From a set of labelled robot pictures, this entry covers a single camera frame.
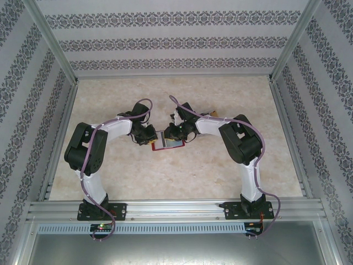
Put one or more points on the red card holder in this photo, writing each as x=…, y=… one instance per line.
x=171, y=145

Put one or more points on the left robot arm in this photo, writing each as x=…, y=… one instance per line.
x=81, y=151

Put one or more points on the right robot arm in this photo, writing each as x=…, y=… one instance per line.
x=240, y=143

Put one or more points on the black and gold card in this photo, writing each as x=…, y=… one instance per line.
x=214, y=113

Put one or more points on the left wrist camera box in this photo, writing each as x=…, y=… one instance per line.
x=147, y=122

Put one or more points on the aluminium mounting rail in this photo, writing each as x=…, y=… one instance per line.
x=173, y=211

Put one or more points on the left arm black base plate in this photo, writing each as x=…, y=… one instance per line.
x=120, y=211

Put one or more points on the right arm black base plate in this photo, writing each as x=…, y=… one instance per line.
x=230, y=211

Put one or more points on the aluminium frame post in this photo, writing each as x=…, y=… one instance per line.
x=293, y=41
x=53, y=41

